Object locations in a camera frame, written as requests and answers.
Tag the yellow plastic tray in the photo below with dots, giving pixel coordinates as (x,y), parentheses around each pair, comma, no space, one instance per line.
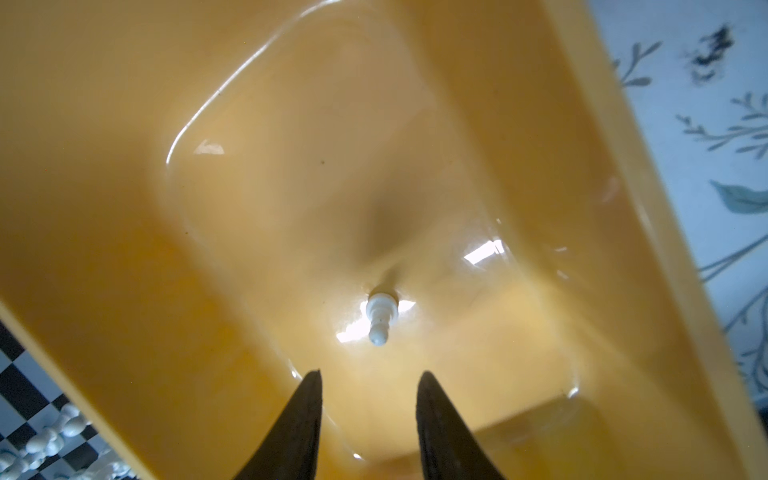
(198,199)

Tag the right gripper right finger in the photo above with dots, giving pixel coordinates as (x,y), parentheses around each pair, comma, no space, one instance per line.
(448,449)

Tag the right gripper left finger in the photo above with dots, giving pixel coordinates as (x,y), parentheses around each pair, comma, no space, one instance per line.
(290,448)

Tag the black white chess board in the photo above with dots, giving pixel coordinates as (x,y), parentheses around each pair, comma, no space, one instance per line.
(43,434)

